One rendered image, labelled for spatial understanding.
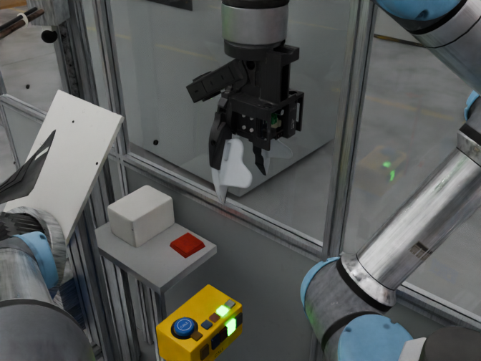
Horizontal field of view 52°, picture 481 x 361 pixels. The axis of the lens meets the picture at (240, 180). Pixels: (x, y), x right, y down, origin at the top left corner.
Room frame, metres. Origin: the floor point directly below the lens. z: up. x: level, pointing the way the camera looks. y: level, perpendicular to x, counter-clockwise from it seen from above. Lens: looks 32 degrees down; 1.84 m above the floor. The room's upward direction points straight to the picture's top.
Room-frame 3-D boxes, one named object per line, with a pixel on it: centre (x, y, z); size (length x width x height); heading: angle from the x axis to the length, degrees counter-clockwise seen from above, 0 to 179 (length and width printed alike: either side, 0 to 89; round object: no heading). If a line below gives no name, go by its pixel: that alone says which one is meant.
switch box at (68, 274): (1.11, 0.51, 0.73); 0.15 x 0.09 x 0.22; 141
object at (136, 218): (1.27, 0.33, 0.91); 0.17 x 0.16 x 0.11; 141
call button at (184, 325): (0.67, 0.11, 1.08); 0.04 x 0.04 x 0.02
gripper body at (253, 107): (0.56, -0.02, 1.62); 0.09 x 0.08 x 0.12; 51
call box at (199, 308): (0.70, 0.08, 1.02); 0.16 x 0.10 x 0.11; 141
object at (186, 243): (1.17, 0.16, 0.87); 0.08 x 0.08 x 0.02; 44
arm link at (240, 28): (0.57, -0.02, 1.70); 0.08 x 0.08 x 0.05
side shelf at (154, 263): (1.20, 0.29, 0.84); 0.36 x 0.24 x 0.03; 51
